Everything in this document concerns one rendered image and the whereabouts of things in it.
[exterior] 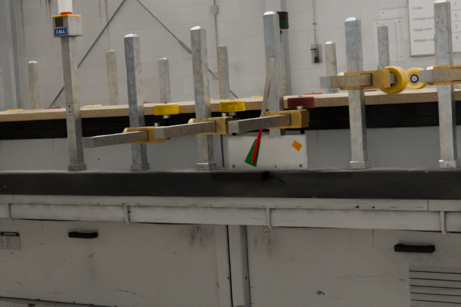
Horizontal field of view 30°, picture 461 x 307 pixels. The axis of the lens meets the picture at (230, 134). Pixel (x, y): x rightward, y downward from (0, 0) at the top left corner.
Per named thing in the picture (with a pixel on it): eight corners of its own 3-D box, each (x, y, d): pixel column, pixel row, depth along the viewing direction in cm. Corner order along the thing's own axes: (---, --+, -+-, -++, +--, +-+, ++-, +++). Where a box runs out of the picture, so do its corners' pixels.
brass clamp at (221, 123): (225, 134, 256) (223, 117, 256) (186, 135, 263) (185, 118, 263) (234, 132, 262) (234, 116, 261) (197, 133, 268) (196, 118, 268)
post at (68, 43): (78, 171, 286) (68, 35, 284) (66, 171, 289) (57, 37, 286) (86, 169, 290) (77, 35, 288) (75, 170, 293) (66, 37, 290)
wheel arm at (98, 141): (92, 151, 247) (91, 136, 247) (83, 151, 249) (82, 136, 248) (175, 138, 285) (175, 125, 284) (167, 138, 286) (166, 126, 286)
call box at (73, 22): (69, 37, 282) (67, 14, 282) (53, 39, 286) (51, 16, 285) (83, 38, 288) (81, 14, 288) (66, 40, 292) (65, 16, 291)
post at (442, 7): (455, 183, 225) (446, -2, 222) (442, 183, 226) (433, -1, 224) (458, 181, 228) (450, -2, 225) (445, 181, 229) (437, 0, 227)
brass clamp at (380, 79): (383, 88, 231) (382, 69, 231) (336, 90, 238) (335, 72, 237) (391, 87, 236) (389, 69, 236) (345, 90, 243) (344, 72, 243)
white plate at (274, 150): (306, 170, 244) (304, 134, 244) (228, 170, 257) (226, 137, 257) (307, 169, 245) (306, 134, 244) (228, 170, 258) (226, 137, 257)
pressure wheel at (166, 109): (182, 136, 281) (180, 101, 281) (159, 138, 279) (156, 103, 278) (176, 136, 289) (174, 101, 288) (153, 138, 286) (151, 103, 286)
